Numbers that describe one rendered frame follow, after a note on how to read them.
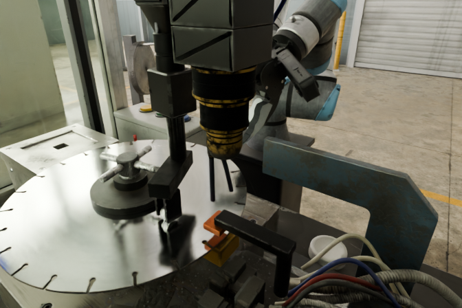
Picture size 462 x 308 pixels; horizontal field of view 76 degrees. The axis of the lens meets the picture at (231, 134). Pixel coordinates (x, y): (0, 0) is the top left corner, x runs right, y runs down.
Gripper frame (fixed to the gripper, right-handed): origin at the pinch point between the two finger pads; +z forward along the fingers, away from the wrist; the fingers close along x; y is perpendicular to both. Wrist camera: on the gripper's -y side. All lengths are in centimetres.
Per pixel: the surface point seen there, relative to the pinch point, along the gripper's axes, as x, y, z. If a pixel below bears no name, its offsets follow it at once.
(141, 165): 9.3, -2.3, 15.0
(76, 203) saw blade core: 9.7, 1.8, 24.3
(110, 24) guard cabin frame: 11, 51, -7
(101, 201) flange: 9.1, -1.1, 21.7
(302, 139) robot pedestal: -49, 20, -27
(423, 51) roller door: -361, 147, -423
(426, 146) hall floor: -227, 32, -156
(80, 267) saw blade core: 11.2, -9.4, 26.5
